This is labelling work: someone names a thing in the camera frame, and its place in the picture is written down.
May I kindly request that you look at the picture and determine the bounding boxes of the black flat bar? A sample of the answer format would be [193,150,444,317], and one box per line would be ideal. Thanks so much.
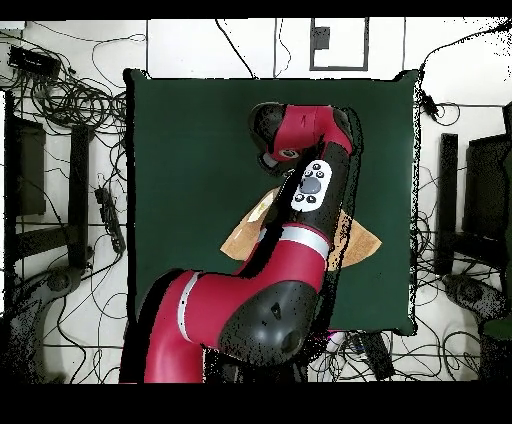
[357,331,396,381]

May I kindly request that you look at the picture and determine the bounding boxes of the black device box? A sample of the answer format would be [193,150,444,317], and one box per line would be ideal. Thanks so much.
[7,45,62,79]

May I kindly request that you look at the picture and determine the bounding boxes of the dark flat panel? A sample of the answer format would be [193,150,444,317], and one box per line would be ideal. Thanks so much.
[463,133,512,241]
[5,115,47,217]

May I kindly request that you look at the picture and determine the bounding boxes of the dark green table cloth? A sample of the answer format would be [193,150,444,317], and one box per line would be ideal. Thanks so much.
[122,67,420,338]

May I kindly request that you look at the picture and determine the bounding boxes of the black power strip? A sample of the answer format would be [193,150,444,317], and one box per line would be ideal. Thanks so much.
[94,186,127,255]

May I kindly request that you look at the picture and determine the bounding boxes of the tan terry towel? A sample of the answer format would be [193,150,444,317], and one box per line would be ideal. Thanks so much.
[219,186,383,271]

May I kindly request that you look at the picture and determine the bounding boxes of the grey stand base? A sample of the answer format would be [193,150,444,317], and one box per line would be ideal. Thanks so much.
[7,264,84,321]
[441,272,511,323]

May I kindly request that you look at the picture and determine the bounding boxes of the black upright bar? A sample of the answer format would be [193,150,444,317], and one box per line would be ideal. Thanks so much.
[434,132,460,276]
[66,123,92,270]

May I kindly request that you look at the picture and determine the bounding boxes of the tangled black cables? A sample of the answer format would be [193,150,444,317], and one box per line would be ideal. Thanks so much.
[23,75,129,135]

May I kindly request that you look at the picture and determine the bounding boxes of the black power adapter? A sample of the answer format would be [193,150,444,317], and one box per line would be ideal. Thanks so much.
[418,90,440,123]

